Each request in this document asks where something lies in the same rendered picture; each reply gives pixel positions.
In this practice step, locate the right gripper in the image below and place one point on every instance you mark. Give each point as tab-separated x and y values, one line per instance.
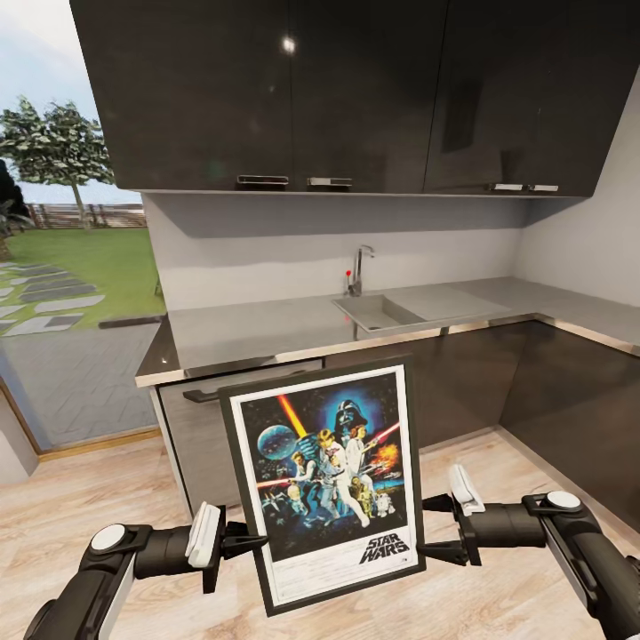
490	529

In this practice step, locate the fixed window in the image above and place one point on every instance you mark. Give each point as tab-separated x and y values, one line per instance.
81	299

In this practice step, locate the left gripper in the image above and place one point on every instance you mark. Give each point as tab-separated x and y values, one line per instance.
231	540

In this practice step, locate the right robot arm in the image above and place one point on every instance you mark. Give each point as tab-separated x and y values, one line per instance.
605	581

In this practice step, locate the dishwasher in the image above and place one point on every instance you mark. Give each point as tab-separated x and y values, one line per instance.
192	407

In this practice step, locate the drop in sink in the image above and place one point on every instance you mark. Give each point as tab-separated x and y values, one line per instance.
389	311

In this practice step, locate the poster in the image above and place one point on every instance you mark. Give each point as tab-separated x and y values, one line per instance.
327	464

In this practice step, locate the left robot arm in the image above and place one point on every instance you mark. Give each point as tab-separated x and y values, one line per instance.
90	604

